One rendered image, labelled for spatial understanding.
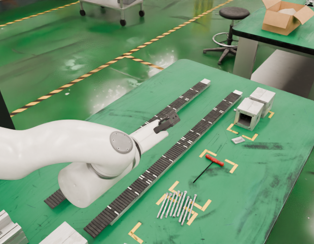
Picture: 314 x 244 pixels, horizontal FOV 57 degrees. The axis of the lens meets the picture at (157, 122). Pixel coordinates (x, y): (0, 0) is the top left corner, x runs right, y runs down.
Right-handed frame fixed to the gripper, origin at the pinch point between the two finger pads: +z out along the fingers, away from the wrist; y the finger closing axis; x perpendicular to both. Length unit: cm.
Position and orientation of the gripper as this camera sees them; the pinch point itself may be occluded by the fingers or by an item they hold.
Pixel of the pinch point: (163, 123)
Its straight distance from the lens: 76.6
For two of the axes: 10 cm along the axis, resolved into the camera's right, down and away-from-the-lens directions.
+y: 6.3, -3.9, -6.7
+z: 5.5, -3.8, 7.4
